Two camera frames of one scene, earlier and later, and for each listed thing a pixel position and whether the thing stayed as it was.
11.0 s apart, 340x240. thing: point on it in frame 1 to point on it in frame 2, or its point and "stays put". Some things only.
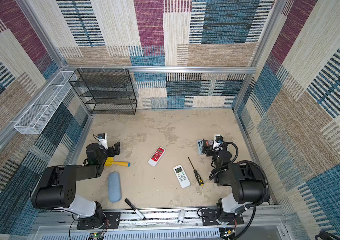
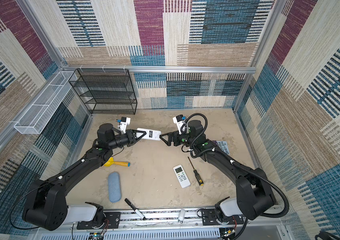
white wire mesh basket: [35, 118] stays put
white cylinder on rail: [181, 216] stays put
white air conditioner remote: [182, 176] stays put
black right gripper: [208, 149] to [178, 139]
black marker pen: [141, 215] stays put
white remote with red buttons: [157, 156] to [151, 134]
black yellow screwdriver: [198, 177] stays put
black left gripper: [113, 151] to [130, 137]
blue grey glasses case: [114, 187] stays put
